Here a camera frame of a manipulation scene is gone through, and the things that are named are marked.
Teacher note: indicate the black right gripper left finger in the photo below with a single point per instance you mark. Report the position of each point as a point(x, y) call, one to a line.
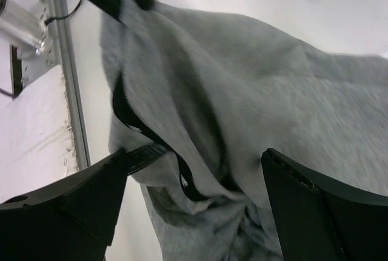
point(71, 219)

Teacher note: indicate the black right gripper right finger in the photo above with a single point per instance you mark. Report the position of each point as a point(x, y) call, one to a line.
point(320, 218)

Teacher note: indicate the white foam front board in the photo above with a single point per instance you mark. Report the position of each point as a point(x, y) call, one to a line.
point(37, 142)

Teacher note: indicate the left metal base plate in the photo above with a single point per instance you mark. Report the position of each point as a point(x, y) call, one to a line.
point(34, 47)

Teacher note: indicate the grey t shirt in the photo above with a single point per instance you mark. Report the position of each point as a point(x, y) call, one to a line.
point(213, 91)

